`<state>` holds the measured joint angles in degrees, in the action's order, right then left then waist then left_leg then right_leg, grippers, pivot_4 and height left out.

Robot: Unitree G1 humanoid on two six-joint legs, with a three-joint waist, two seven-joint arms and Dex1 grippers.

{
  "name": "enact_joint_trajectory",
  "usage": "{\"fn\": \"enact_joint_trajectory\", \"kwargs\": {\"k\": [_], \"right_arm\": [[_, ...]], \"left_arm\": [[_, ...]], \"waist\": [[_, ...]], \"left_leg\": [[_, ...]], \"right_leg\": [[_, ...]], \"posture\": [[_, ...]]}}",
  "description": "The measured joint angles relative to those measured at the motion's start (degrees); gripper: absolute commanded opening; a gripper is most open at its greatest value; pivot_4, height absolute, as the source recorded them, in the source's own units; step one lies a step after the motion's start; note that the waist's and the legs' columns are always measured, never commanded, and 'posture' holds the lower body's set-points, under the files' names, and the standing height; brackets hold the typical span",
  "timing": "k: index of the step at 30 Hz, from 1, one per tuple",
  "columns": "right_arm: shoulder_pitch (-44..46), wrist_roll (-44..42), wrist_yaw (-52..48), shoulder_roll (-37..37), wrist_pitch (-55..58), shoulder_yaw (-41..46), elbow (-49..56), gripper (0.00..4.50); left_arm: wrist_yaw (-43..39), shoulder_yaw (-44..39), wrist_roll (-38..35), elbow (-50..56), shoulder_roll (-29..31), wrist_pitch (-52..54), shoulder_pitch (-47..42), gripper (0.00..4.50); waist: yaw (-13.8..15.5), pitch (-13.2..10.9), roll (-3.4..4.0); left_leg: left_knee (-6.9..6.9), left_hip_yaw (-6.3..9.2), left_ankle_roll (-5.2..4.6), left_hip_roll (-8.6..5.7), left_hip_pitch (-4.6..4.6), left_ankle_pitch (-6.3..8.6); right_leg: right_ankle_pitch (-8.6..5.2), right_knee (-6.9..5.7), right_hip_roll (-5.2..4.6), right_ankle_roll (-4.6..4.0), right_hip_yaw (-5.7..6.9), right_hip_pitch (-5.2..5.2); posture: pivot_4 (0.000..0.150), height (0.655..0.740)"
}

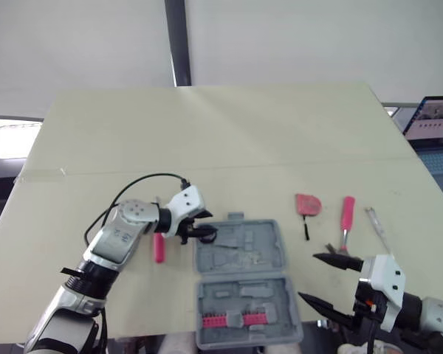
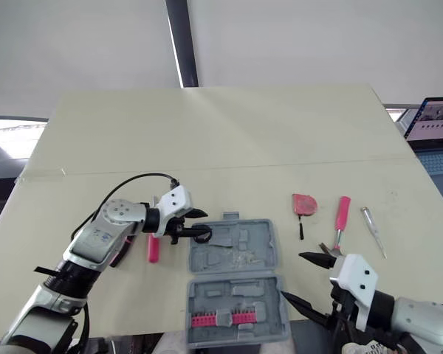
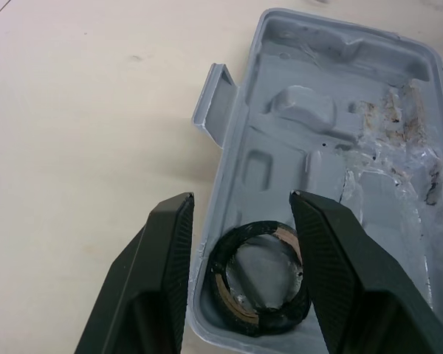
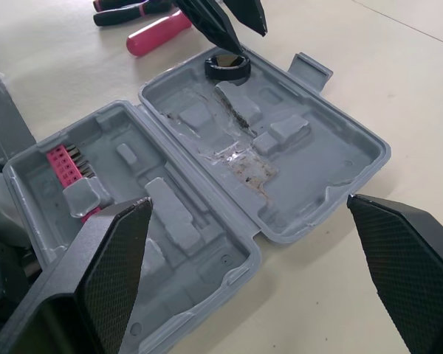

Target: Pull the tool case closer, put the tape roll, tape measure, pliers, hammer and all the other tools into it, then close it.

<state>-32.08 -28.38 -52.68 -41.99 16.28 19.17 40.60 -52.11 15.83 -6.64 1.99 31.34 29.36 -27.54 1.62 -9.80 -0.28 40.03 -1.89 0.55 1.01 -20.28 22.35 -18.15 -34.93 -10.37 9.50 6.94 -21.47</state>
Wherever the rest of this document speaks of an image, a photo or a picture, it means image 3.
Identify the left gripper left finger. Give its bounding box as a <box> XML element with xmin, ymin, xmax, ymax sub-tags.
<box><xmin>74</xmin><ymin>191</ymin><xmax>196</xmax><ymax>354</ymax></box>

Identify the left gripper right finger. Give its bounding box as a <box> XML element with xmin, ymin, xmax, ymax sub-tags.
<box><xmin>289</xmin><ymin>190</ymin><xmax>443</xmax><ymax>354</ymax></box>

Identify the black tape roll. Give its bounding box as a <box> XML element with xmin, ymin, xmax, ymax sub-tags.
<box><xmin>205</xmin><ymin>220</ymin><xmax>312</xmax><ymax>328</ymax></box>

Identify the grey plastic tool case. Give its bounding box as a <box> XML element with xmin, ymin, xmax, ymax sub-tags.
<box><xmin>184</xmin><ymin>8</ymin><xmax>443</xmax><ymax>354</ymax></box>

